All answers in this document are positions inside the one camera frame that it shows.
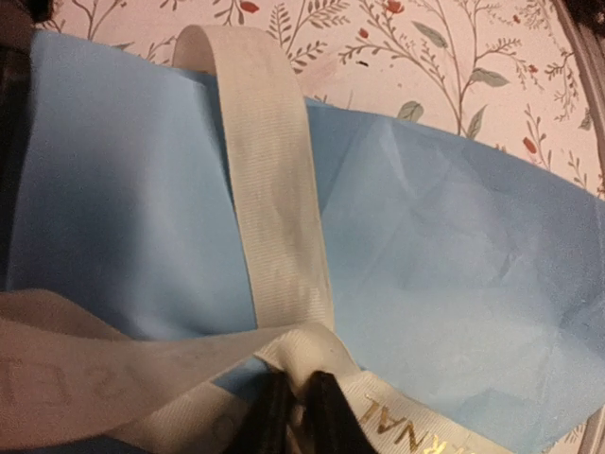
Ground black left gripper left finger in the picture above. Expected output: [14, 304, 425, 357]
[262, 372, 293, 453]

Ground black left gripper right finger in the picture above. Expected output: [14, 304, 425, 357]
[306, 371, 373, 454]

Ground white ribbon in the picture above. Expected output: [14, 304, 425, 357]
[1, 25, 500, 453]

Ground floral patterned table mat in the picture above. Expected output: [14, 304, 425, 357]
[43, 1, 604, 195]

